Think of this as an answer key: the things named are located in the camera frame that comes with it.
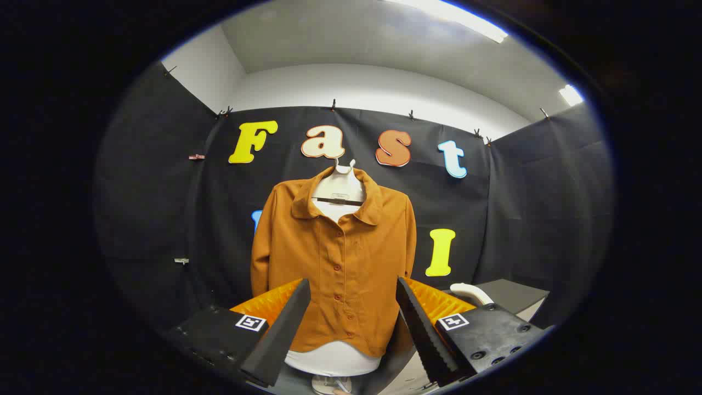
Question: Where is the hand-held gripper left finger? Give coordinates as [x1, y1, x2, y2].
[162, 278, 312, 388]

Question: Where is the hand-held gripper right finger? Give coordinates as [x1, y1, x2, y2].
[396, 276, 552, 388]

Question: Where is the white garment steamer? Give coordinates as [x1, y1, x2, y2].
[450, 283, 495, 306]

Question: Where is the orange-brown button shirt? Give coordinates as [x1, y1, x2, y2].
[251, 166, 417, 358]

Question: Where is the white mannequin torso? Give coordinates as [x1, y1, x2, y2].
[284, 159, 382, 378]

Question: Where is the metal mannequin stand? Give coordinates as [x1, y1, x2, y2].
[311, 375, 353, 395]

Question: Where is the grey cabinet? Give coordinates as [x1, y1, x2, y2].
[441, 279, 551, 324]

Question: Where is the black backdrop cloth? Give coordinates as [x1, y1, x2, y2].
[93, 60, 615, 352]

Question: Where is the row of black clips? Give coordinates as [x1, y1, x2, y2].
[163, 65, 551, 146]

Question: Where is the small ceiling light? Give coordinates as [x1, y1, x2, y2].
[558, 84, 585, 107]

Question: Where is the long ceiling light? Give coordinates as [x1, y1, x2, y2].
[384, 0, 509, 44]

